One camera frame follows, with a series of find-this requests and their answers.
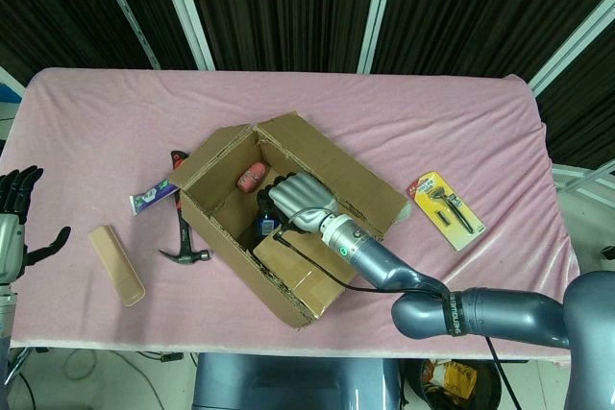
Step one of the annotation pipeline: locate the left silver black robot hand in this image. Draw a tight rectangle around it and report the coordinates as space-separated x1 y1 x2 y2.
0 165 72 286

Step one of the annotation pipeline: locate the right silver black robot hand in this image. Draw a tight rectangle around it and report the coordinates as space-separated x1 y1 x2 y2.
257 170 340 234

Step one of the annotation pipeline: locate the brown cardboard shipping box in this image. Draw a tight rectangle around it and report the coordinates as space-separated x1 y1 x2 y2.
167 111 413 332

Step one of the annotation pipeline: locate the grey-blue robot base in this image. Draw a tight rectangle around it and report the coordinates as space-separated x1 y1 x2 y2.
191 351 403 410

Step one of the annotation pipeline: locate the dark soda bottle blue label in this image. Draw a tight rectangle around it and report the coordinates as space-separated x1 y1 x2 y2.
253 207 283 241

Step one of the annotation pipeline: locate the pink wrapped packet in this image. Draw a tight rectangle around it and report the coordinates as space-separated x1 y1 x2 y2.
236 162 267 194

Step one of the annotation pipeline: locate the beige flat oblong case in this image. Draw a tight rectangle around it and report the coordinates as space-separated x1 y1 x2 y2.
87 224 146 308

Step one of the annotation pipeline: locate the red black claw hammer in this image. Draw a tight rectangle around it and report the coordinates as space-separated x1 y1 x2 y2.
158 149 212 270

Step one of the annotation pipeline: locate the yellow razor blister pack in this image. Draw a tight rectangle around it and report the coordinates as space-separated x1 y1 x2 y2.
406 170 486 252

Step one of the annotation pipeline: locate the purple white toothpaste tube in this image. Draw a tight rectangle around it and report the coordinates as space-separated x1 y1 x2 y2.
129 178 180 217

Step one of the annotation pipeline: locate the pink table cloth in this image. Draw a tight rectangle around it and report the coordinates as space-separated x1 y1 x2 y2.
0 66 578 363

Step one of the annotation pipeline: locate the yellow snack wrapper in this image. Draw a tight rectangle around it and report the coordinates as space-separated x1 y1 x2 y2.
422 359 480 399

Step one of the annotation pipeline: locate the black trash bin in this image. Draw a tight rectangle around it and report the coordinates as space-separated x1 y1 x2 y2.
403 358 504 410

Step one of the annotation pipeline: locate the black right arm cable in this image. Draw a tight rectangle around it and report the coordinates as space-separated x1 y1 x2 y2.
273 230 520 410

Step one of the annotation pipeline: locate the black floor cable with plug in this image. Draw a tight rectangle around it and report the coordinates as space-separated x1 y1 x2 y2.
61 350 186 382

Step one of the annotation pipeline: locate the white frame post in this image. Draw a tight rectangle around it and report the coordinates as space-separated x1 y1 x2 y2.
526 0 615 95
153 0 215 71
357 0 400 75

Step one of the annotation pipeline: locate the thin grey frame rail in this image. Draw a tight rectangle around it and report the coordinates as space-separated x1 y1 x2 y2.
88 0 160 70

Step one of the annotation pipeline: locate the white low frame rail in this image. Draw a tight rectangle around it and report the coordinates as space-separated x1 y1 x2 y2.
551 162 615 193

